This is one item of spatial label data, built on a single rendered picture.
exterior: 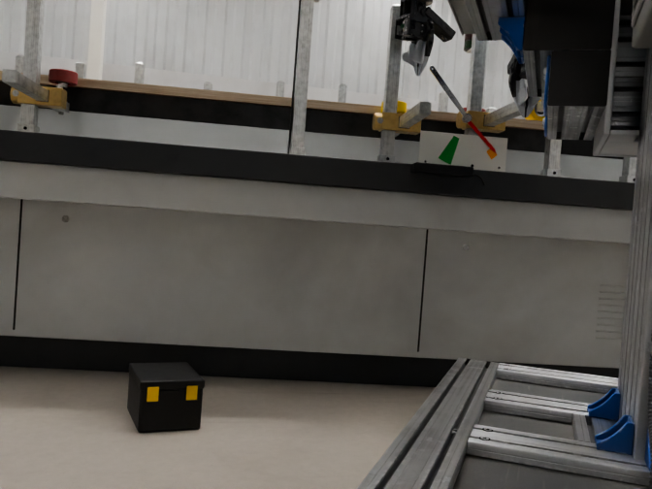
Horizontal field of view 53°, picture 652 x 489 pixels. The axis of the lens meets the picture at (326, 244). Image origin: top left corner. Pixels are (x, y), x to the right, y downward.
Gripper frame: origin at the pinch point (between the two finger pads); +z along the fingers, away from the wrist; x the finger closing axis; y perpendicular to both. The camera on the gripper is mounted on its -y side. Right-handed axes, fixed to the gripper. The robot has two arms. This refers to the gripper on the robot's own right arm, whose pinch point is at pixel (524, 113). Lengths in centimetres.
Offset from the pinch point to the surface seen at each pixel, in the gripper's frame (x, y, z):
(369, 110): -32, -47, -6
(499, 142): 3.6, -25.9, 3.8
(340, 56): 31, -745, -206
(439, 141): -14.3, -25.9, 5.1
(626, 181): 44, -26, 12
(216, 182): -77, -28, 22
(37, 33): -127, -27, -14
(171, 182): -89, -29, 23
